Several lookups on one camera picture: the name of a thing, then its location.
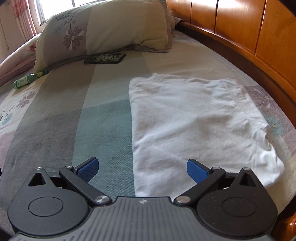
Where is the folded pink floral quilt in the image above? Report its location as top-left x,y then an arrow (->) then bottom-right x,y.
0,34 -> 42,87

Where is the floral patchwork pillow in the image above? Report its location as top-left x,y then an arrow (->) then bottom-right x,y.
32,0 -> 177,73

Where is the pink patterned curtain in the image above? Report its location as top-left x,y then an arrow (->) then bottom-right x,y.
11,0 -> 38,42

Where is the hanging pull cord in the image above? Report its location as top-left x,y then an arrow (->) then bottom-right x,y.
0,20 -> 11,50

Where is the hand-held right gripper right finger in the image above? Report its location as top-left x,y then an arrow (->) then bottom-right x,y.
173,158 -> 259,205

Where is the wooden headboard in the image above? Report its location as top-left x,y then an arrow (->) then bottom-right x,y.
165,0 -> 296,121

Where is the window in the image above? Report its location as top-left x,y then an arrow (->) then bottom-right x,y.
33,0 -> 78,25

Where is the dark phone with cartoon case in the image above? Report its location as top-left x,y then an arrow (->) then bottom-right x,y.
84,52 -> 126,65

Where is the green glass bottle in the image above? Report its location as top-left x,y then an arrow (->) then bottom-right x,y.
13,70 -> 50,90

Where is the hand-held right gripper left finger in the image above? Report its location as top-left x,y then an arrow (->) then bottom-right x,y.
28,157 -> 113,205

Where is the plain white t-shirt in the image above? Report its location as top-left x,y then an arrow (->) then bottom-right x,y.
128,73 -> 285,198

